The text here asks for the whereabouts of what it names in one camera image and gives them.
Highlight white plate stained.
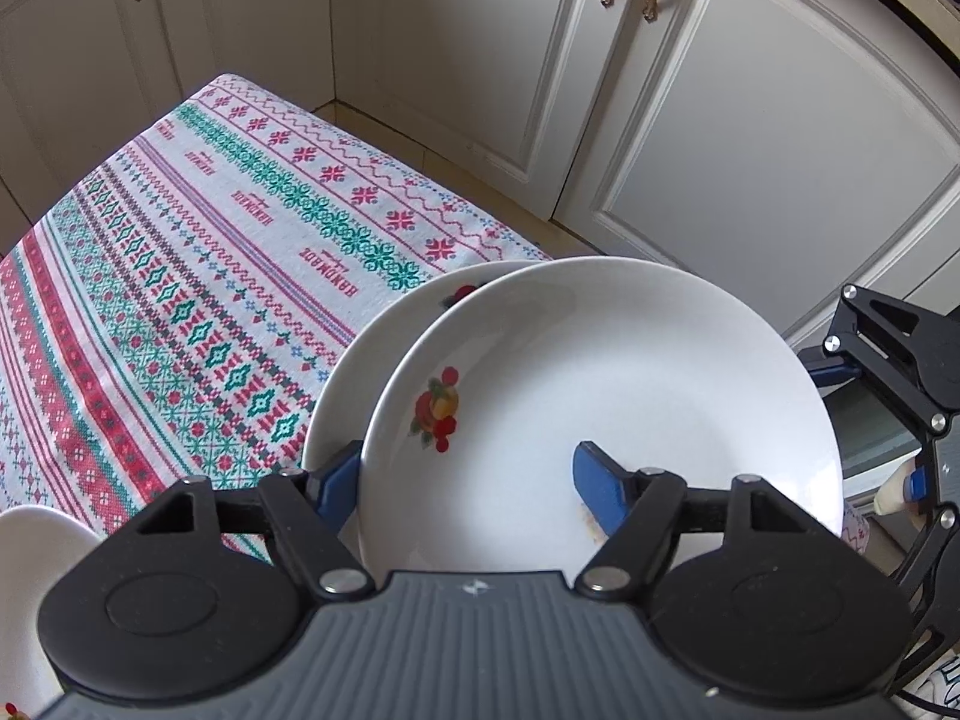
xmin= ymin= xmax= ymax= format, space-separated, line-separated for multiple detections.
xmin=358 ymin=257 xmax=844 ymax=575

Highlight striped patterned tablecloth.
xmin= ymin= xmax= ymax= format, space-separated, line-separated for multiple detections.
xmin=2 ymin=75 xmax=539 ymax=535

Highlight white plate fruit print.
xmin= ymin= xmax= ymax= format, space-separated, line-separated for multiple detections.
xmin=301 ymin=260 xmax=534 ymax=472
xmin=0 ymin=505 xmax=101 ymax=718

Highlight white kitchen cabinets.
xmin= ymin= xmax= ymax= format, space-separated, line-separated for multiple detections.
xmin=2 ymin=0 xmax=958 ymax=344

